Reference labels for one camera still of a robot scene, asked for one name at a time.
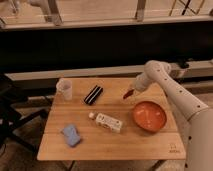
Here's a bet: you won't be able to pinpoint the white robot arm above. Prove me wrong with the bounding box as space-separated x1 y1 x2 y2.
133 60 213 171

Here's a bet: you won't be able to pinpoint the orange ceramic bowl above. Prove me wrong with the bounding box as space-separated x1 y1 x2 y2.
132 101 167 133

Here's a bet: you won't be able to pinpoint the black office chair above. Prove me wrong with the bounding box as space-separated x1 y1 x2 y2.
0 73 48 152

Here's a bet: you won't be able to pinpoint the black striped case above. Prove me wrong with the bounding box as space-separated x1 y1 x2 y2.
84 85 103 105

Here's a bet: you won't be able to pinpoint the clear plastic cup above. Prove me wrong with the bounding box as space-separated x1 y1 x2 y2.
56 79 72 100

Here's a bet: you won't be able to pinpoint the red pepper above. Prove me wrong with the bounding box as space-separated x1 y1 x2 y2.
123 89 134 99

